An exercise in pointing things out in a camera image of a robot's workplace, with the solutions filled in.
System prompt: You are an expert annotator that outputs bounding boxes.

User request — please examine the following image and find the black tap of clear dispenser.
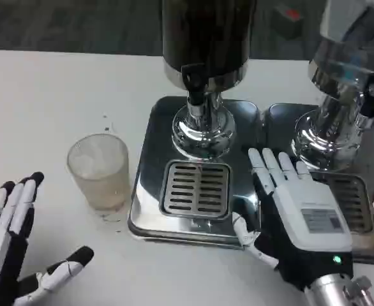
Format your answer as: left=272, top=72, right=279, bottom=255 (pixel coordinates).
left=360, top=78, right=374, bottom=129

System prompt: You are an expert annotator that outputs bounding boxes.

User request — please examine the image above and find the dark box with red label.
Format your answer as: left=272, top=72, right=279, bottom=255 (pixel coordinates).
left=272, top=4, right=305, bottom=38

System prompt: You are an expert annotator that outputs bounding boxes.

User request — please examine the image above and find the steel drip grid, clear dispenser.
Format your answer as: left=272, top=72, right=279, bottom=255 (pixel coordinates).
left=324, top=173, right=374, bottom=234

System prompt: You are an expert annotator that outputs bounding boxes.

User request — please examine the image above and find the steel base tray, clear dispenser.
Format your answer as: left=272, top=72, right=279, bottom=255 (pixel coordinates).
left=262, top=101, right=374, bottom=266

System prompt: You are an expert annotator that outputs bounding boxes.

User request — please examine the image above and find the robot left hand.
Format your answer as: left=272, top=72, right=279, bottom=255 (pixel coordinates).
left=0, top=171, right=95, bottom=306

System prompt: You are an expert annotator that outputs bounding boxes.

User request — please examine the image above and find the steel base tray, dark dispenser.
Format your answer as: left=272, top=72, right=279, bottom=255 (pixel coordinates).
left=127, top=95, right=265, bottom=247

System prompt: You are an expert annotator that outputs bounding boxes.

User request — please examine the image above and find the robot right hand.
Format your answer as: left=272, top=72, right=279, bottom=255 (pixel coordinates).
left=232, top=147, right=355, bottom=291

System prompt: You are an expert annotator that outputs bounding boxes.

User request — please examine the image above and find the black tap of dark dispenser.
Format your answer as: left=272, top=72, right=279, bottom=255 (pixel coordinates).
left=181, top=62, right=209, bottom=106

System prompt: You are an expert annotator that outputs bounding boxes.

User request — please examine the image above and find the clear tank drink dispenser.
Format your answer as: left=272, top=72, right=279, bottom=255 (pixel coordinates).
left=290, top=0, right=374, bottom=173

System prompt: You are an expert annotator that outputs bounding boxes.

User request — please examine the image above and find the steel drip grid, dark dispenser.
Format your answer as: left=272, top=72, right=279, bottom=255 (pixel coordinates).
left=159, top=160, right=232, bottom=221

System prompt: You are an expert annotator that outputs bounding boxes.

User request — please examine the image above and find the clear ribbed glass cup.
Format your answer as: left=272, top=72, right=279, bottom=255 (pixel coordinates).
left=66, top=133, right=130, bottom=212

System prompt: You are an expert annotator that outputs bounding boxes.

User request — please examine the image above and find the dark tank drink dispenser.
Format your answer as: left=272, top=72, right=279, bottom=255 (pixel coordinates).
left=160, top=0, right=258, bottom=160

